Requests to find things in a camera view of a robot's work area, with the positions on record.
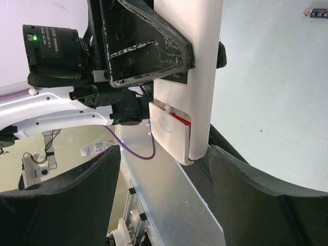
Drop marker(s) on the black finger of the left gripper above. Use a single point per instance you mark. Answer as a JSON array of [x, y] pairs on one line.
[[140, 45], [221, 56]]

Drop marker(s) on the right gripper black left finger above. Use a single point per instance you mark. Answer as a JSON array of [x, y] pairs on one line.
[[73, 208]]

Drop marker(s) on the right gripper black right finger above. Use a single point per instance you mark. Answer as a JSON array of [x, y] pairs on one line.
[[256, 208]]

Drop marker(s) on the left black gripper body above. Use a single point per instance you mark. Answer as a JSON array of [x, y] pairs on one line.
[[97, 13]]

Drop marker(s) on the white red remote control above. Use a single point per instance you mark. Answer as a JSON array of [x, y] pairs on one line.
[[199, 22]]

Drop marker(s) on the red battery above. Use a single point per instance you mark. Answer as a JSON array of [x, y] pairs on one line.
[[184, 121]]

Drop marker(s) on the white battery cover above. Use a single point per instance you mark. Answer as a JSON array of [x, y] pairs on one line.
[[170, 133]]

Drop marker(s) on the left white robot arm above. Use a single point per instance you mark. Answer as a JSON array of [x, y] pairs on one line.
[[60, 63]]

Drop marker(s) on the clear plastic bottle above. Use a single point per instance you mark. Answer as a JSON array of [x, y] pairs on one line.
[[95, 148]]

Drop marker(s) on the black battery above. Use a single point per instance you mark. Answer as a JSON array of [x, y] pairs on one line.
[[319, 13]]

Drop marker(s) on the grey cable duct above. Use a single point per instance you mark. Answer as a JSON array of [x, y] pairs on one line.
[[176, 213]]

